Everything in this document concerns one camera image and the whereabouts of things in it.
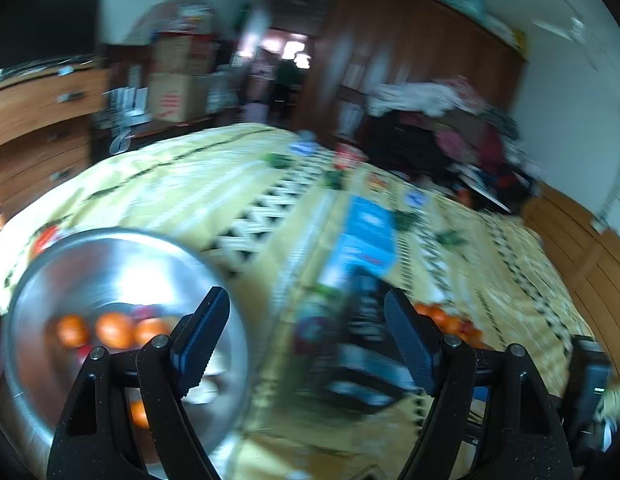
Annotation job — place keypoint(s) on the wooden headboard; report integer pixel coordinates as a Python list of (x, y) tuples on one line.
[(579, 260)]

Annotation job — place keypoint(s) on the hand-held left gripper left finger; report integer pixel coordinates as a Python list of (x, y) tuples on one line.
[(200, 342)]

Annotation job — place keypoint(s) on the red instant noodle cup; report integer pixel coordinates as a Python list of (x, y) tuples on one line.
[(347, 155)]

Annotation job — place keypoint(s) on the yellow patterned blanket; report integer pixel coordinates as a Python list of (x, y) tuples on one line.
[(190, 185)]

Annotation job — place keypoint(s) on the cardboard box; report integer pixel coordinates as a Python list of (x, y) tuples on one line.
[(177, 97), (182, 55)]

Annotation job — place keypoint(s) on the blue white packet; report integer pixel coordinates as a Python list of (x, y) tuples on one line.
[(414, 199), (305, 147)]

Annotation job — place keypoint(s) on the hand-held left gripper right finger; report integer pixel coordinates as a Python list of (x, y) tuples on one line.
[(407, 342)]

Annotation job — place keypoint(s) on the wooden drawer dresser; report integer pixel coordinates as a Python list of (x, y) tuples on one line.
[(35, 125)]

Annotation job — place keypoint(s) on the mandarin orange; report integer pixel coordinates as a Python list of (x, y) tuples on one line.
[(150, 329), (115, 330)]

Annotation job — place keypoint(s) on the white wall socket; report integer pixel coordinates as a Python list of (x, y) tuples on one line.
[(600, 222)]

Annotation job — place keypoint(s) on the green leafy vegetable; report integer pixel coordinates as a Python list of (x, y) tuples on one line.
[(335, 180), (449, 237), (277, 160), (404, 220)]

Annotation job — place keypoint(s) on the black printed box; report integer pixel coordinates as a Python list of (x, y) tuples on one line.
[(360, 332)]

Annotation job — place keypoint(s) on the stainless steel bowl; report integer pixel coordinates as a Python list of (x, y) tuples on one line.
[(140, 270)]

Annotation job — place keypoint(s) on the brown wooden wardrobe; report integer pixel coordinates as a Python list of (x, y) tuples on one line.
[(389, 45)]

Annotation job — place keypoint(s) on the blue green printed carton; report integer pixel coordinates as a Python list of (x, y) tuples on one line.
[(365, 240)]

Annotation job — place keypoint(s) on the pile of mandarins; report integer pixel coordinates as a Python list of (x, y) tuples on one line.
[(439, 317)]

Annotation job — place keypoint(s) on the orange snack packet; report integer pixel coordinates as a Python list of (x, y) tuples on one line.
[(377, 181)]

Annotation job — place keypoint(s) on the small red tomato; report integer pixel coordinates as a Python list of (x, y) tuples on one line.
[(141, 313)]

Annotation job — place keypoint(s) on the black television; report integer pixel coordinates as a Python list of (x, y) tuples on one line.
[(60, 20)]

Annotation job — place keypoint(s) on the pile of clothes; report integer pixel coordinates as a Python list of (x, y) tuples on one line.
[(439, 130)]

